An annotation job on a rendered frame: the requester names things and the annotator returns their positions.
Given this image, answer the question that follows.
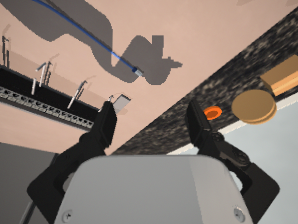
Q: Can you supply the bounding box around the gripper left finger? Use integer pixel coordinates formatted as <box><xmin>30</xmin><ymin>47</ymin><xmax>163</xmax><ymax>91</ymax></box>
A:
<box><xmin>27</xmin><ymin>101</ymin><xmax>117</xmax><ymax>224</ymax></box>

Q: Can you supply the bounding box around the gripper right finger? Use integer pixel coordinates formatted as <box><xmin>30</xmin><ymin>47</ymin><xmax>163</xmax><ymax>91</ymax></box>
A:
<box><xmin>184</xmin><ymin>100</ymin><xmax>280</xmax><ymax>224</ymax></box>

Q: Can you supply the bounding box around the black patch panel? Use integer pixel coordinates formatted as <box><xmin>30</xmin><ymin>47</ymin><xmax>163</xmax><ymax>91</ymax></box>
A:
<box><xmin>0</xmin><ymin>62</ymin><xmax>130</xmax><ymax>132</ymax></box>

